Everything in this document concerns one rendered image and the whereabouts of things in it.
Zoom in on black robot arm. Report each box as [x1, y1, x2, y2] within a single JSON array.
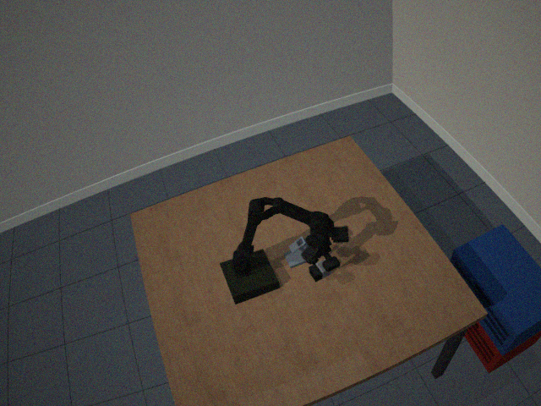
[[232, 197, 349, 278]]

